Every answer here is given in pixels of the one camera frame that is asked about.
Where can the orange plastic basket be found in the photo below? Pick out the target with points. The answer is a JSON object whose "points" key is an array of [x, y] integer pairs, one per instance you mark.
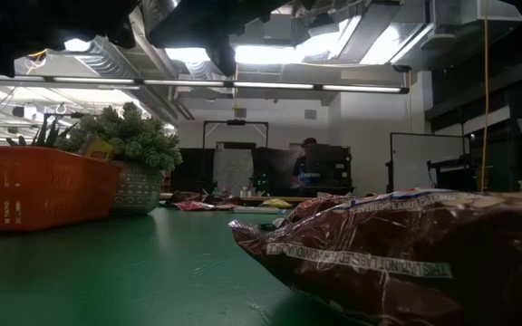
{"points": [[39, 190]]}

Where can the white board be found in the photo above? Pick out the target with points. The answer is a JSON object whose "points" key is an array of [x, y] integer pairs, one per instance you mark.
{"points": [[424, 163]]}

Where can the pale green potted succulent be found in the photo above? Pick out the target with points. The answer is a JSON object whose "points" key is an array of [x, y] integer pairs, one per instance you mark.
{"points": [[129, 136]]}

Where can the black equipment cabinet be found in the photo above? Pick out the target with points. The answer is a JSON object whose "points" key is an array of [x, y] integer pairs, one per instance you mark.
{"points": [[329, 165]]}

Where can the black partition panel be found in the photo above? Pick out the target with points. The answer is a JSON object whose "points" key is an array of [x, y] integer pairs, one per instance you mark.
{"points": [[193, 169]]}

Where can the person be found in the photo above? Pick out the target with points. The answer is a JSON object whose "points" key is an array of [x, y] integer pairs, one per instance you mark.
{"points": [[304, 167]]}

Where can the green table mat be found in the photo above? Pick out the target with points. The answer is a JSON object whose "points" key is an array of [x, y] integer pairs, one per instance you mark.
{"points": [[107, 271]]}

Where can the dark green spiky plant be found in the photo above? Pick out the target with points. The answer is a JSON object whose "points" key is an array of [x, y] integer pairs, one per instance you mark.
{"points": [[43, 133]]}

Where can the black machine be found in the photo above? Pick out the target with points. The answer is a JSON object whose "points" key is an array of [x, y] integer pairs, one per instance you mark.
{"points": [[451, 174]]}

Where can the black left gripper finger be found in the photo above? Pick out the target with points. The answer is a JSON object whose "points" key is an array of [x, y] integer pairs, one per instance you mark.
{"points": [[225, 59]]}

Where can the blue and white candy bar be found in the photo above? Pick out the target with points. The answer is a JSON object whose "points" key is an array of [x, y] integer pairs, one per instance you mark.
{"points": [[279, 222], [257, 209]]}

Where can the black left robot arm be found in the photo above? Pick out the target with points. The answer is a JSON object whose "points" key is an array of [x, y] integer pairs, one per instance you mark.
{"points": [[39, 27]]}

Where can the red Skittles bag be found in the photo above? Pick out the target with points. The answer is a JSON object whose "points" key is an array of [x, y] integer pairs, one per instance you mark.
{"points": [[193, 206], [227, 207]]}

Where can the long LED light bar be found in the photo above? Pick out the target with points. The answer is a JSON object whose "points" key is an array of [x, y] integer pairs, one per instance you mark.
{"points": [[184, 83]]}

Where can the black frame stand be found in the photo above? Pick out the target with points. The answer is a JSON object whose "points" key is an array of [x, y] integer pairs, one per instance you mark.
{"points": [[236, 122]]}

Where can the yellow candy bag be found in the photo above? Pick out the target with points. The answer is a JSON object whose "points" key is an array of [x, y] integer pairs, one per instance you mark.
{"points": [[275, 204], [98, 149]]}

